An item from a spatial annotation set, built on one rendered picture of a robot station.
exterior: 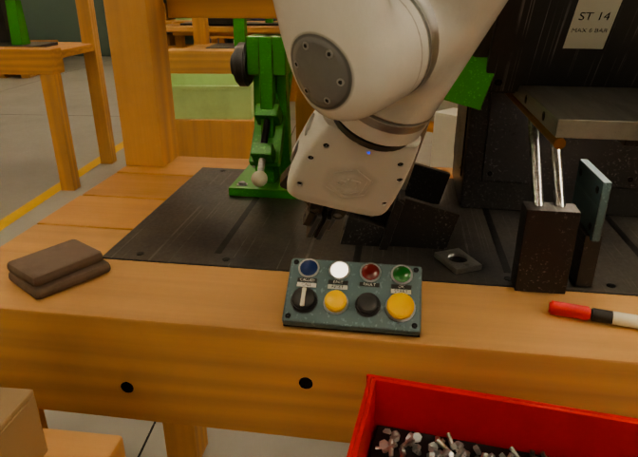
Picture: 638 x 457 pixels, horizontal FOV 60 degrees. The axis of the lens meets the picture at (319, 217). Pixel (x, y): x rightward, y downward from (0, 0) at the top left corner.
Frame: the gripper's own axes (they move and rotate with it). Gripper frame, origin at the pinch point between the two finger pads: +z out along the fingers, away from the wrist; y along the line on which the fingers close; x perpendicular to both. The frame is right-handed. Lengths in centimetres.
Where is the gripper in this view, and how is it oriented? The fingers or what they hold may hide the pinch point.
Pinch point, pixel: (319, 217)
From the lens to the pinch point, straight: 58.1
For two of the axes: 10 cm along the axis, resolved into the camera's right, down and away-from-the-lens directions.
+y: 9.5, 2.2, 2.2
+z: -3.0, 5.6, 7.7
